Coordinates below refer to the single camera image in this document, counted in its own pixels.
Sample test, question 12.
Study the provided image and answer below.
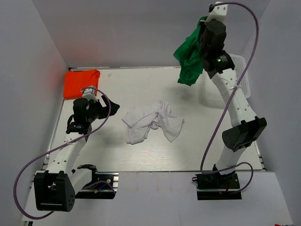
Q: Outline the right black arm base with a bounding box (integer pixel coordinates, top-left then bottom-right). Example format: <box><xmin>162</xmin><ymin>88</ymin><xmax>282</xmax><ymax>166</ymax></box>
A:
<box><xmin>192</xmin><ymin>172</ymin><xmax>242</xmax><ymax>201</ymax></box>

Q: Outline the white plastic basket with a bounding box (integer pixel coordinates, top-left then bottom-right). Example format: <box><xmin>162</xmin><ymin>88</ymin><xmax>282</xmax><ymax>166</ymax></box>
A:
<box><xmin>198</xmin><ymin>53</ymin><xmax>252</xmax><ymax>109</ymax></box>

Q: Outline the folded orange t shirt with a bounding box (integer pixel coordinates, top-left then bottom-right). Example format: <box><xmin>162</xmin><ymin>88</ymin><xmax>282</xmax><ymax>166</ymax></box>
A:
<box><xmin>63</xmin><ymin>69</ymin><xmax>101</xmax><ymax>99</ymax></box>

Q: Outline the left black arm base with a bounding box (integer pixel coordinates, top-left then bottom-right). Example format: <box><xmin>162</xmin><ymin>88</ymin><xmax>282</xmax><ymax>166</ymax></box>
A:
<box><xmin>76</xmin><ymin>172</ymin><xmax>119</xmax><ymax>200</ymax></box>

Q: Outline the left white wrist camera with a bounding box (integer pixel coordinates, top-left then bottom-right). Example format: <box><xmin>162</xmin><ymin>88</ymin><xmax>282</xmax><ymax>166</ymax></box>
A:
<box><xmin>81</xmin><ymin>86</ymin><xmax>97</xmax><ymax>101</ymax></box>

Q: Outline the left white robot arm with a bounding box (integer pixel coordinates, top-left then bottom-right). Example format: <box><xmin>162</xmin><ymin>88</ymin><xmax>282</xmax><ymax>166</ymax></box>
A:
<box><xmin>33</xmin><ymin>96</ymin><xmax>120</xmax><ymax>212</ymax></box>

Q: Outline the green t shirt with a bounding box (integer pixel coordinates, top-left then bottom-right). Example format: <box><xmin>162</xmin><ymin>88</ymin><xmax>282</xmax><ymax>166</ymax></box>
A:
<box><xmin>173</xmin><ymin>16</ymin><xmax>206</xmax><ymax>86</ymax></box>

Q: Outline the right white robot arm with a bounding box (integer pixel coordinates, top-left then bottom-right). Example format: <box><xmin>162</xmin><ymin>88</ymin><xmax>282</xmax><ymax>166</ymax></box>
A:
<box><xmin>198</xmin><ymin>20</ymin><xmax>267</xmax><ymax>188</ymax></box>

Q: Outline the white t shirt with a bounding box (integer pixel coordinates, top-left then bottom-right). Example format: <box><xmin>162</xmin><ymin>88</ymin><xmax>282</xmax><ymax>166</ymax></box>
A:
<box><xmin>122</xmin><ymin>100</ymin><xmax>184</xmax><ymax>145</ymax></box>

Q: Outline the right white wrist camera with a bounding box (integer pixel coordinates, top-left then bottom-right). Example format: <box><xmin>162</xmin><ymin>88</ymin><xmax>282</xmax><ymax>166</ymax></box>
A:
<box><xmin>205</xmin><ymin>2</ymin><xmax>228</xmax><ymax>24</ymax></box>

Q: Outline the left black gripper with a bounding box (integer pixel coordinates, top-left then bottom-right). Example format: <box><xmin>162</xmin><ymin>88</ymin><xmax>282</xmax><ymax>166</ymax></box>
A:
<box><xmin>87</xmin><ymin>95</ymin><xmax>120</xmax><ymax>123</ymax></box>

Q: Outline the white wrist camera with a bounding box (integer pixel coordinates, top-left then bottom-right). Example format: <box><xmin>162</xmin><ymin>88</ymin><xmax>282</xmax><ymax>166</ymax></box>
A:
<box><xmin>205</xmin><ymin>2</ymin><xmax>228</xmax><ymax>24</ymax></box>
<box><xmin>81</xmin><ymin>86</ymin><xmax>97</xmax><ymax>101</ymax></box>

